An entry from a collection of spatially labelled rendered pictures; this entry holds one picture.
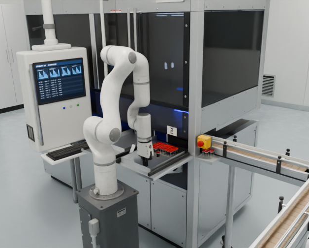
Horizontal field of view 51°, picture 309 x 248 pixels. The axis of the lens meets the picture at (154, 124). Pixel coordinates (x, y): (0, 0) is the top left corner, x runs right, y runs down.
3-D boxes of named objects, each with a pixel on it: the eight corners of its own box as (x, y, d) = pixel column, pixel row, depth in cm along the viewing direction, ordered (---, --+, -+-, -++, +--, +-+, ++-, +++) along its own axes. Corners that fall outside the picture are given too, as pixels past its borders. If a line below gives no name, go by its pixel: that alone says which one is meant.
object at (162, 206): (110, 151, 446) (106, 89, 417) (251, 205, 316) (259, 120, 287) (45, 178, 375) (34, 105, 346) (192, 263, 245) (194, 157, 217)
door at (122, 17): (100, 88, 268) (94, 13, 249) (140, 97, 238) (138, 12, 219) (99, 88, 267) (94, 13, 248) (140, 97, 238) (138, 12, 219)
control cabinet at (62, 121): (83, 131, 290) (75, 41, 265) (95, 137, 276) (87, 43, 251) (27, 147, 258) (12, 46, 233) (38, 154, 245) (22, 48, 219)
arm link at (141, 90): (121, 80, 186) (125, 129, 196) (140, 83, 175) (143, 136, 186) (133, 77, 192) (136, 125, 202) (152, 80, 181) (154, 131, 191)
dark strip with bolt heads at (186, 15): (182, 136, 220) (184, 12, 194) (187, 137, 217) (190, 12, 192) (181, 136, 219) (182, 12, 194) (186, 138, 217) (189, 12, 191)
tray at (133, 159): (155, 146, 235) (155, 141, 234) (184, 155, 218) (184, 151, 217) (121, 162, 211) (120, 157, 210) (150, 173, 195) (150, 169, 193)
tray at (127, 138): (133, 132, 264) (132, 128, 263) (157, 139, 248) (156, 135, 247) (100, 144, 240) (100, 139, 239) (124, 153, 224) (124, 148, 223)
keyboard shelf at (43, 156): (86, 139, 278) (86, 136, 277) (105, 148, 258) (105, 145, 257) (36, 154, 250) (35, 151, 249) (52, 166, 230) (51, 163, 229)
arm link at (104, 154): (102, 168, 166) (99, 124, 158) (81, 158, 178) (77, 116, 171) (120, 161, 174) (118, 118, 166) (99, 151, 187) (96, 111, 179)
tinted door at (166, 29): (141, 97, 238) (139, 12, 219) (189, 107, 211) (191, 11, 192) (140, 97, 238) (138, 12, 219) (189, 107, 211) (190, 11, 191)
